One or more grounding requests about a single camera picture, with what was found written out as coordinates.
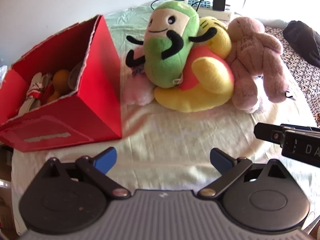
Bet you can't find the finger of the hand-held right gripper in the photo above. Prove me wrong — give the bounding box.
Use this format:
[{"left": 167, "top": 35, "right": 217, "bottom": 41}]
[
  {"left": 280, "top": 124, "right": 320, "bottom": 139},
  {"left": 253, "top": 122, "right": 287, "bottom": 146}
]

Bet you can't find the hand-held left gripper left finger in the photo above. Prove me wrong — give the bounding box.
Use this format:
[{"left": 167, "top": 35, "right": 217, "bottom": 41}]
[{"left": 46, "top": 147, "right": 132, "bottom": 199}]

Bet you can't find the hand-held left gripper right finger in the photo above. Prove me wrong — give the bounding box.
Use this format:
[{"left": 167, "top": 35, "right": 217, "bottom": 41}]
[{"left": 197, "top": 148, "right": 288, "bottom": 200}]

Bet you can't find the white plush rabbit dark bow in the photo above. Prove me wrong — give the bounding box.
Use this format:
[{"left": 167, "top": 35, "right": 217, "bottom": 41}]
[{"left": 122, "top": 65, "right": 157, "bottom": 106}]

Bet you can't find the yellow tiger plush toy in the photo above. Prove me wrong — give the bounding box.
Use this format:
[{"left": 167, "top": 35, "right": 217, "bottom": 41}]
[{"left": 154, "top": 16, "right": 235, "bottom": 112}]

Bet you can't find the red cardboard box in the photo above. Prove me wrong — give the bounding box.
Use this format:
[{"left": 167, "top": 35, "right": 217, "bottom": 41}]
[{"left": 0, "top": 14, "right": 123, "bottom": 153}]

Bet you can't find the pink brown plush bear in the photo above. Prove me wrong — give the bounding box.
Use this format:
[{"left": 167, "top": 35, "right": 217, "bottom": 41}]
[{"left": 226, "top": 16, "right": 297, "bottom": 111}]

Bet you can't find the green plush toy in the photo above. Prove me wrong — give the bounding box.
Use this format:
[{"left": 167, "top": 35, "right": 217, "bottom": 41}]
[{"left": 126, "top": 0, "right": 200, "bottom": 89}]

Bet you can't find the dark patterned blanket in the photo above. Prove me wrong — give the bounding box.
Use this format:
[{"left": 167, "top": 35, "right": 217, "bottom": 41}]
[{"left": 264, "top": 25, "right": 320, "bottom": 122}]

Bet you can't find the grey object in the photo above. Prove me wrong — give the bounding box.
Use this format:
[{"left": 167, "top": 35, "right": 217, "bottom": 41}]
[{"left": 68, "top": 61, "right": 84, "bottom": 91}]

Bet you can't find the orange toy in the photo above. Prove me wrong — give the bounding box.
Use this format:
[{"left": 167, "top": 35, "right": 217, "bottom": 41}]
[{"left": 46, "top": 69, "right": 72, "bottom": 104}]

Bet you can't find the white and red cloth item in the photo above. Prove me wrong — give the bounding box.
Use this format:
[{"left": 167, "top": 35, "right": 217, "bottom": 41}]
[{"left": 19, "top": 72, "right": 52, "bottom": 117}]

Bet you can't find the white power strip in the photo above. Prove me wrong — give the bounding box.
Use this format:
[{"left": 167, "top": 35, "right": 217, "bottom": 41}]
[{"left": 186, "top": 0, "right": 233, "bottom": 20}]

